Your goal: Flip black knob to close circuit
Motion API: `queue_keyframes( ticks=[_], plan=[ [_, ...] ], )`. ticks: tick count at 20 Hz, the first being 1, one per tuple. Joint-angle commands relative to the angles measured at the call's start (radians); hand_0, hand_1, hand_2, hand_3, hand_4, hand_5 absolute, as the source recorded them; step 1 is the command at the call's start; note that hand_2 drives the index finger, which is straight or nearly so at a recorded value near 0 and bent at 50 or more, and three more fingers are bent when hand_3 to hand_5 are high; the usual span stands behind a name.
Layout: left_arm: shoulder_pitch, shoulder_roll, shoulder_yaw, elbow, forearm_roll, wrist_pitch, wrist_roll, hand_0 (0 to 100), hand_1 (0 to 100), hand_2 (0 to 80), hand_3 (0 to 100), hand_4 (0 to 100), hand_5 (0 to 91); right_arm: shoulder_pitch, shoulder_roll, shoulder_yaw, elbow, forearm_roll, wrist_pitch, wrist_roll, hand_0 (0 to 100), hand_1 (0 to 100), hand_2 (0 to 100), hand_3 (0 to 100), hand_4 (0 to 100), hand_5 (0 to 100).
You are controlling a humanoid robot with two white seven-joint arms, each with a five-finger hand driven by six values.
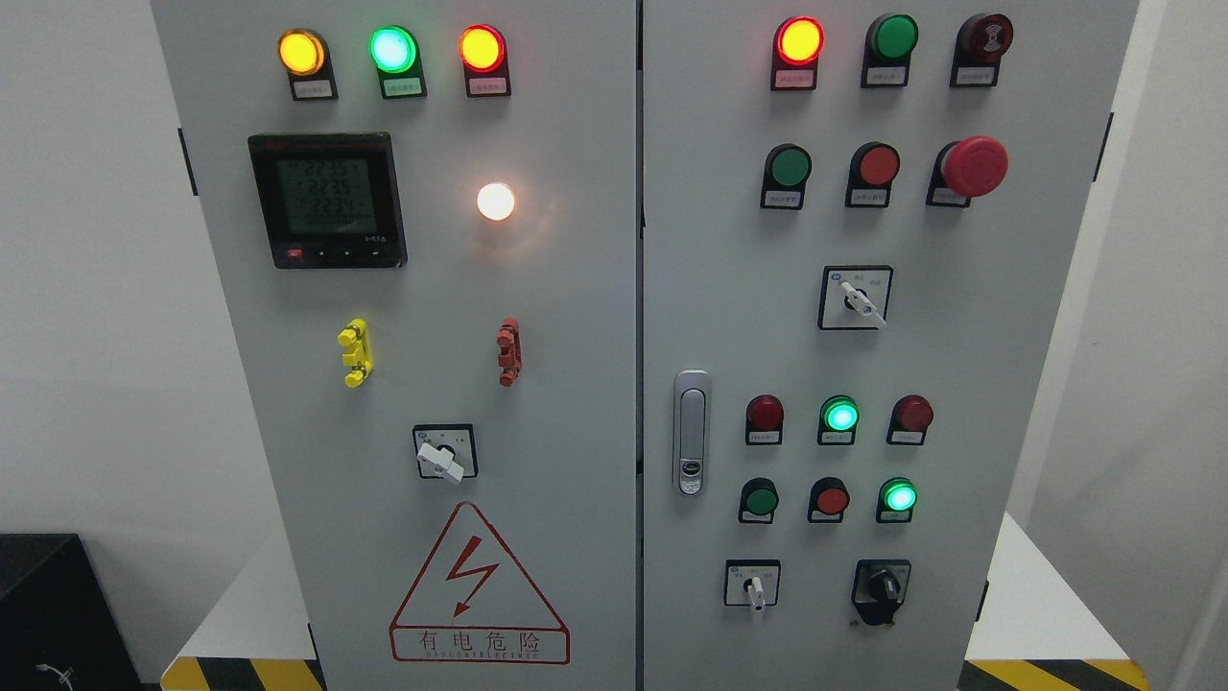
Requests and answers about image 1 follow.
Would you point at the black rotary knob switch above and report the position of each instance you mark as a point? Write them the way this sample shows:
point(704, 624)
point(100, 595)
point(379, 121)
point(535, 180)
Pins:
point(880, 589)

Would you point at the red terminal connector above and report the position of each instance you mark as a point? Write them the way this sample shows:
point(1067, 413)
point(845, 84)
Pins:
point(510, 354)

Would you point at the dark red indicator light left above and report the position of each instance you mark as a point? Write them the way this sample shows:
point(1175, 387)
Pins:
point(764, 420)

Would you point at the white glowing indicator light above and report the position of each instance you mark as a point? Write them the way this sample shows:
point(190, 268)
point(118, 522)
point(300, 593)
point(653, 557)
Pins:
point(495, 201)

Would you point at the green push button lower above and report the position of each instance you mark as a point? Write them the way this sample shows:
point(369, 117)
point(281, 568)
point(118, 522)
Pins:
point(759, 501)

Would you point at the green push button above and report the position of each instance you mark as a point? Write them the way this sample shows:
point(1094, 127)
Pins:
point(759, 501)
point(786, 171)

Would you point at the grey left cabinet door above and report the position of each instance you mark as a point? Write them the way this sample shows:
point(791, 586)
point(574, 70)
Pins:
point(556, 450)

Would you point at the grey cabinet door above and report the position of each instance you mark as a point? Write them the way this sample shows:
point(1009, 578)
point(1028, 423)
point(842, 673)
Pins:
point(734, 289)
point(556, 450)

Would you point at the green lit indicator light middle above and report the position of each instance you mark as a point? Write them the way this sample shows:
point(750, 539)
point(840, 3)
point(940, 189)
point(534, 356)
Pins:
point(837, 421)

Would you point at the green push button upper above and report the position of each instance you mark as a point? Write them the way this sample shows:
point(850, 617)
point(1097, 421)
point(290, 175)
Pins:
point(786, 171)

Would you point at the yellow terminal connector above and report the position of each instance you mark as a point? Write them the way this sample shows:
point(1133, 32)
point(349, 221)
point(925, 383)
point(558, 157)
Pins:
point(356, 354)

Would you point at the red push button lower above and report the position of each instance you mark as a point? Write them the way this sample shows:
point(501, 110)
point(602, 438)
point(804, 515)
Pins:
point(829, 500)

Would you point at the red push button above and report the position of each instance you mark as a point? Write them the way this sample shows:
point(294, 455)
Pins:
point(829, 500)
point(873, 167)

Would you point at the grey right cabinet door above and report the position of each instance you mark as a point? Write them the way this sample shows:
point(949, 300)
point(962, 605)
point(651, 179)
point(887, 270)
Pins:
point(734, 289)

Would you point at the red electrical hazard sticker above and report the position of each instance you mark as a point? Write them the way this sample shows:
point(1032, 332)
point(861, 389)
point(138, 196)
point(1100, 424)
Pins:
point(472, 601)

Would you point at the red push button upper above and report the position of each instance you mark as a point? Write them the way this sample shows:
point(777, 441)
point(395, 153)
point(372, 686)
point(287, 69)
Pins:
point(873, 167)

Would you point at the black digital power meter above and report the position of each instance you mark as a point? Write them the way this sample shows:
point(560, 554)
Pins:
point(329, 199)

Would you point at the green illuminated button lower right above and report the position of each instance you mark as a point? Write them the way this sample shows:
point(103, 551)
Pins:
point(896, 501)

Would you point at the red indicator light top left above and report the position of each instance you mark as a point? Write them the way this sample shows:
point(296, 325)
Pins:
point(484, 56)

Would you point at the red indicator light top right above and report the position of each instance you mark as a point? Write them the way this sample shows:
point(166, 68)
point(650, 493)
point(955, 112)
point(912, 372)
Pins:
point(797, 44)

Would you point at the green indicator light top left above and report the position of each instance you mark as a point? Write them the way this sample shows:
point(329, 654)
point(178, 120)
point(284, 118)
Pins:
point(394, 52)

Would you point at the red emergency stop button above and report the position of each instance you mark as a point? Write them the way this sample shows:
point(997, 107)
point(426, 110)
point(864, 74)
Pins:
point(969, 168)

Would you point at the green indicator light top right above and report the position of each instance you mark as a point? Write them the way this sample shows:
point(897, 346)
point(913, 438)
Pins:
point(888, 46)

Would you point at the yellow indicator light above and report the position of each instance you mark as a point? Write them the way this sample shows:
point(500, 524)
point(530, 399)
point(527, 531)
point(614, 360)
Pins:
point(306, 59)

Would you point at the red black buzzer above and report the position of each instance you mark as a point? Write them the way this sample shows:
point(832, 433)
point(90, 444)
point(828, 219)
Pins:
point(980, 45)

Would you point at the black box lower left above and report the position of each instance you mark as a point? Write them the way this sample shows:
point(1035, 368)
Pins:
point(57, 632)

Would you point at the silver door latch handle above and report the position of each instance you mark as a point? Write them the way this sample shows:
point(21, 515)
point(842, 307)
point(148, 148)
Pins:
point(691, 391)

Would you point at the white selector switch left door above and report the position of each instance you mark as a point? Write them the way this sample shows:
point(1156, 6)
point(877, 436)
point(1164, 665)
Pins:
point(446, 452)

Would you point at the white selector switch upper right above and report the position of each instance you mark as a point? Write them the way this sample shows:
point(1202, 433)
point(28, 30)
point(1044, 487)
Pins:
point(854, 297)

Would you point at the white selector switch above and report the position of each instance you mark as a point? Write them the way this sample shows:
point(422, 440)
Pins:
point(854, 297)
point(752, 583)

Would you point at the white selector switch lower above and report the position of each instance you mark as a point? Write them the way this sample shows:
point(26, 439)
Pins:
point(752, 583)

